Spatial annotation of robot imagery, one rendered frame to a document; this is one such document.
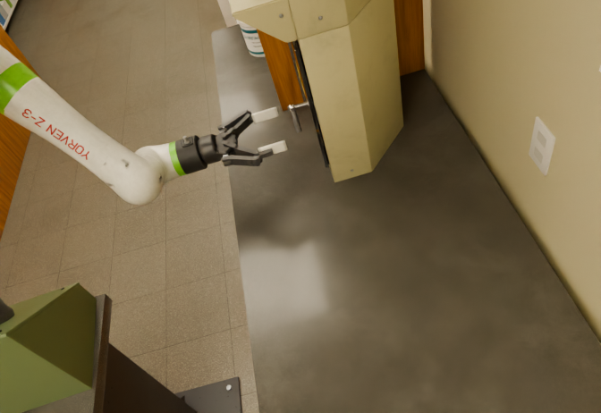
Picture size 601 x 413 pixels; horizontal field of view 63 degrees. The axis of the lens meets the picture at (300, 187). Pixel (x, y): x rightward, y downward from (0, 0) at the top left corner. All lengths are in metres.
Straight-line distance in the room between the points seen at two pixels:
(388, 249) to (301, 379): 0.37
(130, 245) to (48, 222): 0.64
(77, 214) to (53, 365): 2.06
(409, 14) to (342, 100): 0.47
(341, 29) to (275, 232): 0.56
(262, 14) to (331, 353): 0.73
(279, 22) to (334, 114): 0.29
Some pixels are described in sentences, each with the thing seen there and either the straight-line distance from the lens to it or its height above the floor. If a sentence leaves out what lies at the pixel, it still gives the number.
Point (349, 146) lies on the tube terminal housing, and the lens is 1.30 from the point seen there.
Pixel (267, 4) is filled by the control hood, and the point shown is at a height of 1.51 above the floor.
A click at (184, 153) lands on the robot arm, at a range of 1.27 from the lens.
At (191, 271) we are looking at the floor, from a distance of 2.56.
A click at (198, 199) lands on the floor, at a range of 2.83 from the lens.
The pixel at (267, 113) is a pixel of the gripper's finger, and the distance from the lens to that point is 1.33.
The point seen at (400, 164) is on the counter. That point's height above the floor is 0.94.
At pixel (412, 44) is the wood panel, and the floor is 1.05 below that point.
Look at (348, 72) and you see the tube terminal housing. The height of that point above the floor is 1.29.
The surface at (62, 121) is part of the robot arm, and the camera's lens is 1.19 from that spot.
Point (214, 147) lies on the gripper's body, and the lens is 1.26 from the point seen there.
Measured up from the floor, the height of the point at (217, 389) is 0.01.
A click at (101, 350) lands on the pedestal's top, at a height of 0.93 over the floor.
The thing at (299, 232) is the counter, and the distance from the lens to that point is 1.30.
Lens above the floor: 1.98
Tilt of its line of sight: 48 degrees down
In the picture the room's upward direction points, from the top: 19 degrees counter-clockwise
